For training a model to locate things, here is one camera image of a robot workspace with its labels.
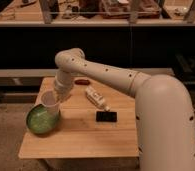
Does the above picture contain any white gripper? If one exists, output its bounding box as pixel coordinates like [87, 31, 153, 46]
[52, 77, 73, 103]

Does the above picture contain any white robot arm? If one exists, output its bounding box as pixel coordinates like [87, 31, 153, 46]
[54, 48, 195, 171]

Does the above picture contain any green ceramic bowl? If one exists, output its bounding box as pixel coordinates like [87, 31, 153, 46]
[26, 104, 60, 135]

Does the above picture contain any small red object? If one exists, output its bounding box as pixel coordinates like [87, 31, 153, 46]
[74, 79, 90, 85]

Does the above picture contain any white tube bottle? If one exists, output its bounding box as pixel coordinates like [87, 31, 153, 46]
[85, 86, 110, 111]

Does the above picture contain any wooden folding table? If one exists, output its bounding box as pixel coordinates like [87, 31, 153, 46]
[18, 76, 146, 171]

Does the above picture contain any black rectangular phone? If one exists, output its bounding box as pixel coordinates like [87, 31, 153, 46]
[96, 111, 117, 122]

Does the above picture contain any wooden shelf with clutter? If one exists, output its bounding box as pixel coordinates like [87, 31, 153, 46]
[0, 0, 195, 26]

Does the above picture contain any black equipment on right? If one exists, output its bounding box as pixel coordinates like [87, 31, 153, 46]
[174, 54, 195, 83]

